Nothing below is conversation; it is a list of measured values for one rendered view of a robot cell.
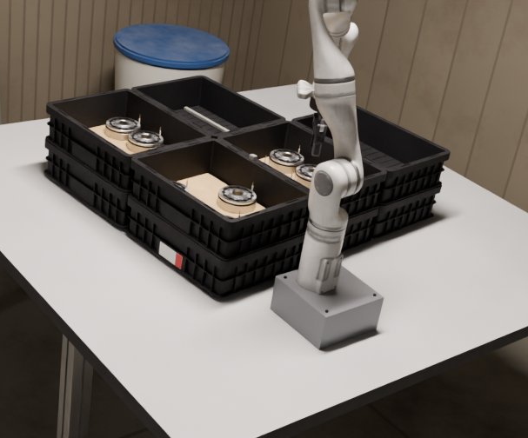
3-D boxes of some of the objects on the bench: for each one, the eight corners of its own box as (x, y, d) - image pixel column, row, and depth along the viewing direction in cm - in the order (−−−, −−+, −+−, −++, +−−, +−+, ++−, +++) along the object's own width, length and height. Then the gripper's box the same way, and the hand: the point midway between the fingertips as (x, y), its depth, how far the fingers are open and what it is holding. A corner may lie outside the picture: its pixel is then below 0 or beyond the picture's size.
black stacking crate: (204, 209, 282) (210, 172, 277) (121, 234, 262) (124, 195, 257) (123, 155, 306) (125, 121, 300) (40, 175, 286) (42, 137, 280)
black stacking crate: (302, 271, 259) (309, 233, 253) (218, 304, 239) (224, 262, 233) (204, 209, 282) (210, 172, 277) (121, 234, 262) (124, 195, 257)
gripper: (341, 107, 244) (330, 164, 252) (337, 86, 258) (327, 142, 265) (311, 102, 244) (301, 161, 251) (310, 82, 257) (300, 137, 265)
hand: (316, 146), depth 258 cm, fingers open, 5 cm apart
